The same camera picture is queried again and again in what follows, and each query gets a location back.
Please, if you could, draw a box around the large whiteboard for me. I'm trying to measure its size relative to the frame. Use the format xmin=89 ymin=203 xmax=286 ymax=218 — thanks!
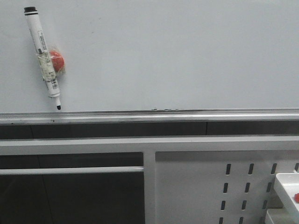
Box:
xmin=0 ymin=0 xmax=299 ymax=123

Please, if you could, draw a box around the white whiteboard marker pen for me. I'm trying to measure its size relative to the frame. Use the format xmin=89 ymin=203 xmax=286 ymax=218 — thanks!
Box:
xmin=24 ymin=7 xmax=61 ymax=110

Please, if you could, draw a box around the white plastic tray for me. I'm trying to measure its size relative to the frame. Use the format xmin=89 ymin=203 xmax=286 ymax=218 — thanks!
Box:
xmin=274 ymin=173 xmax=299 ymax=224

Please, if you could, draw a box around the white lower bin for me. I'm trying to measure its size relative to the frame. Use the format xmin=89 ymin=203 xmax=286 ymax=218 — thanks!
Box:
xmin=265 ymin=209 xmax=285 ymax=224

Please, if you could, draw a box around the white metal pegboard rack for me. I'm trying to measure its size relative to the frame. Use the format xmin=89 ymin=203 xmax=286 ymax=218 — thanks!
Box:
xmin=0 ymin=136 xmax=299 ymax=224

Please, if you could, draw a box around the small red object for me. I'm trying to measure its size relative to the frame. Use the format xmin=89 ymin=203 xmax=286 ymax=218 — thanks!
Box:
xmin=294 ymin=193 xmax=299 ymax=203

